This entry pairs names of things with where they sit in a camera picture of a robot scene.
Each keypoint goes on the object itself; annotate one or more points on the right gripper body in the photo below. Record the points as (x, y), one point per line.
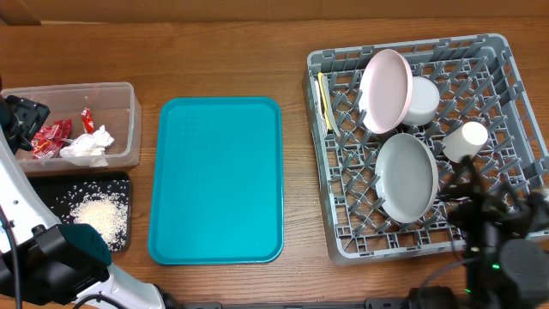
(473, 216)

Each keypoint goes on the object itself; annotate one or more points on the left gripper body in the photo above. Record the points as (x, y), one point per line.
(21, 120)

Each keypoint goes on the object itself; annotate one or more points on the red snack wrapper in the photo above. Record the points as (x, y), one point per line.
(48, 141)

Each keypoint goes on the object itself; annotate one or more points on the white paper cup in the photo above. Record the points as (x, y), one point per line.
(467, 140)

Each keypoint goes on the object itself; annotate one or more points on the grey round plate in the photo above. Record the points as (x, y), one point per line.
(408, 178)

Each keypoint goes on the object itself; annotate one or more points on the red sauce sachet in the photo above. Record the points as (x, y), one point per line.
(87, 120)

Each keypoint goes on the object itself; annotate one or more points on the white napkin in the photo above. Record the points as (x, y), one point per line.
(88, 150)

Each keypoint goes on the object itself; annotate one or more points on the grey bowl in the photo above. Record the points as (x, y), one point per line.
(424, 102)

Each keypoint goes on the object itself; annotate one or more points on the pink round plate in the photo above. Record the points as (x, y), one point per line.
(387, 86)

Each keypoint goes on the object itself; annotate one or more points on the white plastic fork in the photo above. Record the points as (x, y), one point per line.
(323, 122)

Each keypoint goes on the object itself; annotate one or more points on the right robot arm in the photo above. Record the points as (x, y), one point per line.
(504, 269)

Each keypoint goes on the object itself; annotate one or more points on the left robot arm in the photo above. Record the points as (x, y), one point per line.
(43, 260)

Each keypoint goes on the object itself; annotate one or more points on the grey dishwasher rack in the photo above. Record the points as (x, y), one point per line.
(478, 80)

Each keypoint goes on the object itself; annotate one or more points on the clear plastic bin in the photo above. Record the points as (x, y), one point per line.
(112, 104)

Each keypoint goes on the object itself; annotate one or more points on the black rectangular tray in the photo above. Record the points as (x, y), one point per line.
(50, 189)

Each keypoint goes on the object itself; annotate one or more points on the pile of rice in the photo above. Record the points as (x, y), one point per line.
(105, 206)

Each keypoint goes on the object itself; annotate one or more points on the teal plastic tray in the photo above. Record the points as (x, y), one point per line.
(218, 194)

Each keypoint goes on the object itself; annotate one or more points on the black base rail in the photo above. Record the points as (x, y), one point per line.
(372, 303)

